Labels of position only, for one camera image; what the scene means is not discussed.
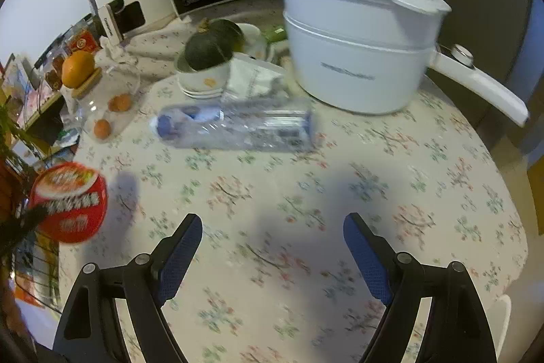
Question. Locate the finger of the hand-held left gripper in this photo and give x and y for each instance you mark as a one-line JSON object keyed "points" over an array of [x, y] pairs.
{"points": [[34, 216]]}

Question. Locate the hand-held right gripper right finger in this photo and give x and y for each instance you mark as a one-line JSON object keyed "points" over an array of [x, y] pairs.
{"points": [[367, 256]]}

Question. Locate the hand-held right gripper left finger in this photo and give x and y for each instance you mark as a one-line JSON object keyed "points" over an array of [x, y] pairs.
{"points": [[178, 256]]}

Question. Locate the red instant food bowl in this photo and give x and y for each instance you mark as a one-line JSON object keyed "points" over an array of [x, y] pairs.
{"points": [[72, 201]]}

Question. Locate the small orange kumquat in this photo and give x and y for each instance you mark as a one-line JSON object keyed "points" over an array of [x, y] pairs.
{"points": [[120, 102], [102, 129]]}

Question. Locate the clear plastic bottle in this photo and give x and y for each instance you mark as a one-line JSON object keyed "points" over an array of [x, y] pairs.
{"points": [[238, 129]]}

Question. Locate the orange fruit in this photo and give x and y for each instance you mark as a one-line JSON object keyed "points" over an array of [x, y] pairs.
{"points": [[77, 69]]}

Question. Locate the glass jar with wooden lid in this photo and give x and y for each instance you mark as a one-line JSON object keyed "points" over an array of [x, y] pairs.
{"points": [[123, 82]]}

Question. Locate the white bowl with orange print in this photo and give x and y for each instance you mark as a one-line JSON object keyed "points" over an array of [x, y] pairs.
{"points": [[204, 84]]}

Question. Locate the red packet box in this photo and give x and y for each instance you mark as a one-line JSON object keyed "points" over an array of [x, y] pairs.
{"points": [[84, 42]]}

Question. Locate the white electric cooking pot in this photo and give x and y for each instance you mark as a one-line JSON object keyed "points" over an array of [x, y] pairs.
{"points": [[352, 65]]}

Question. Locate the folded white paper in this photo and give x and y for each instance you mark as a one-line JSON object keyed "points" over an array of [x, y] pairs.
{"points": [[255, 78]]}

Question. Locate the dark green pumpkin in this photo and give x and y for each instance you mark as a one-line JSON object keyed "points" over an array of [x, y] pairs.
{"points": [[212, 44]]}

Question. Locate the white ceramic bowl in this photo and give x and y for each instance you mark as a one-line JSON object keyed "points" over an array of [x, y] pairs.
{"points": [[253, 42]]}

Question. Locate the green vegetable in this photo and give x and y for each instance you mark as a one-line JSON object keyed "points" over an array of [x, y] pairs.
{"points": [[276, 34]]}

